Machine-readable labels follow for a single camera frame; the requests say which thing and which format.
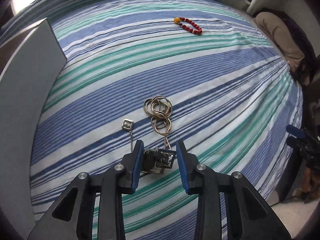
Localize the beige cushion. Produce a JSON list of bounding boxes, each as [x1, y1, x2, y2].
[[253, 12, 305, 71]]

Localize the striped bed sheet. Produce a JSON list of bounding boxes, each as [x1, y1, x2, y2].
[[30, 0, 304, 240]]

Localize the white cardboard box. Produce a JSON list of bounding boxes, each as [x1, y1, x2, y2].
[[1, 18, 67, 239]]

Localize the red bead bracelet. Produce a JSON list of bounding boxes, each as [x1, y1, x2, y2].
[[173, 16, 203, 36]]

